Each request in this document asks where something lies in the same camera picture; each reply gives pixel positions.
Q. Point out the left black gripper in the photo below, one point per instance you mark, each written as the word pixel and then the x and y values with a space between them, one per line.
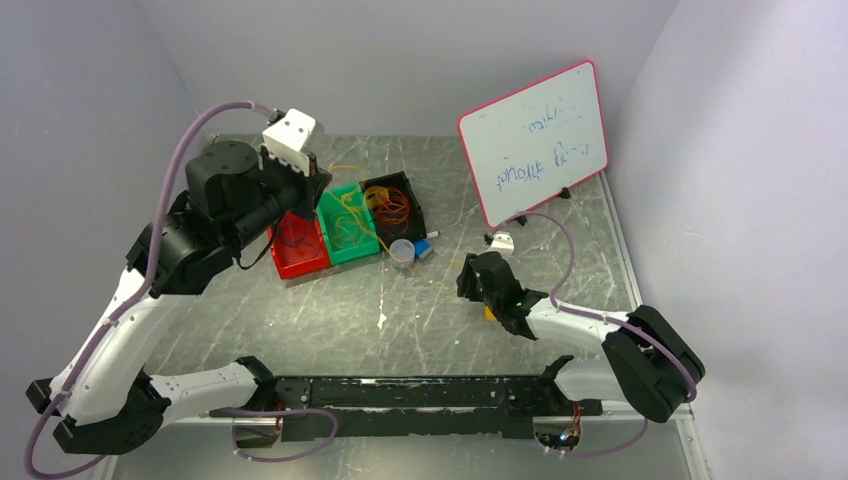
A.
pixel 311 185

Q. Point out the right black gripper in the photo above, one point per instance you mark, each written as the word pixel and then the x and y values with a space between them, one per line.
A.
pixel 466 280

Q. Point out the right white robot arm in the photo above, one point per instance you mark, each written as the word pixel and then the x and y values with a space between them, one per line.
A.
pixel 638 357

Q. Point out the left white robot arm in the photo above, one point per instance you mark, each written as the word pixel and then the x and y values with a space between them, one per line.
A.
pixel 105 402

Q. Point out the red plastic bin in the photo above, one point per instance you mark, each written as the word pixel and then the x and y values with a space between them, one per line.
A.
pixel 298 247

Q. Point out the green plastic bin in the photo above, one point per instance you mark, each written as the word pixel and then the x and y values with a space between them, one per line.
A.
pixel 346 225

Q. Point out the blue eraser block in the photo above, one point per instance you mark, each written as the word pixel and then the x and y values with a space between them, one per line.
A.
pixel 422 248

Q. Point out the clear round container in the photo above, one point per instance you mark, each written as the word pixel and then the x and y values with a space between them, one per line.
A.
pixel 402 253

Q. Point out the black plastic bin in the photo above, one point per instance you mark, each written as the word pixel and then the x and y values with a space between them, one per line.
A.
pixel 394 208

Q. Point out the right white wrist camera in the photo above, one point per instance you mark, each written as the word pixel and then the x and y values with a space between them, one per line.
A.
pixel 500 242

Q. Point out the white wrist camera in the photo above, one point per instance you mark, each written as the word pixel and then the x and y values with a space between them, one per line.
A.
pixel 289 140
pixel 500 242

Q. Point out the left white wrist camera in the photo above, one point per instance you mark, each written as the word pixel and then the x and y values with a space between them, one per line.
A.
pixel 289 140

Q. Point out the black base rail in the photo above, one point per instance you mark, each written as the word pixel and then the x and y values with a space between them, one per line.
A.
pixel 506 405

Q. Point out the white board with red frame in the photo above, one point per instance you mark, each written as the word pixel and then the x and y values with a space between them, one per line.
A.
pixel 531 145

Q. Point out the aluminium frame rail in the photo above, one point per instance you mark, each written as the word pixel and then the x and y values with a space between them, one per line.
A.
pixel 623 411

